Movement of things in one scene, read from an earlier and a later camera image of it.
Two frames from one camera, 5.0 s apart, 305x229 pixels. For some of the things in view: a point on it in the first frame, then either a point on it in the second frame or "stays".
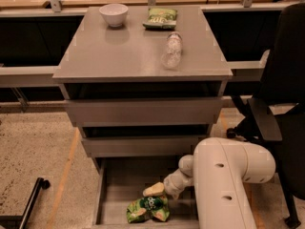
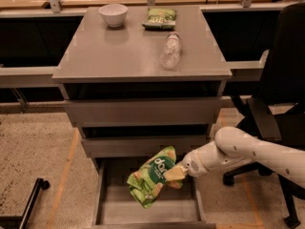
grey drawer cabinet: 142,97 stays
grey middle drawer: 140,146 stays
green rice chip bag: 148,208 to 146,184
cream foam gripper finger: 155,190 to 175,173
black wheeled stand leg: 25,219 stays
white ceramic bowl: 113,13 stays
